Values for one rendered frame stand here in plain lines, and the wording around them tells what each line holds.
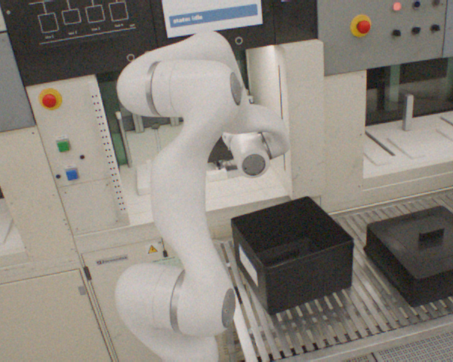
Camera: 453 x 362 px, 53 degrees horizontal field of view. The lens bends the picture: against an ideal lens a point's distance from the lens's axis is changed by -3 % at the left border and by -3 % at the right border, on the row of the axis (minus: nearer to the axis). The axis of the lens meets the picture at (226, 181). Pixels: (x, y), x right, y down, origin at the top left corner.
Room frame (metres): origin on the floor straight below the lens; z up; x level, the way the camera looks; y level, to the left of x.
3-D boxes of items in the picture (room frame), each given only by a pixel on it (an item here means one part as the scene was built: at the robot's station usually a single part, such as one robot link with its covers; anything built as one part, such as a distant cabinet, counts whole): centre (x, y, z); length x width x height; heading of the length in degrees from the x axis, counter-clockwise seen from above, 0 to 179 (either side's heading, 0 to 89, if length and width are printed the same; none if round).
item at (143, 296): (0.67, 0.15, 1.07); 0.19 x 0.12 x 0.24; 67
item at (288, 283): (1.11, -0.17, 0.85); 0.28 x 0.28 x 0.17; 16
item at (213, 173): (1.68, -0.02, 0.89); 0.22 x 0.21 x 0.04; 8
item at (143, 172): (1.64, 0.25, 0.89); 0.22 x 0.21 x 0.04; 8
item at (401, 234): (1.06, -0.59, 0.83); 0.29 x 0.29 x 0.13; 10
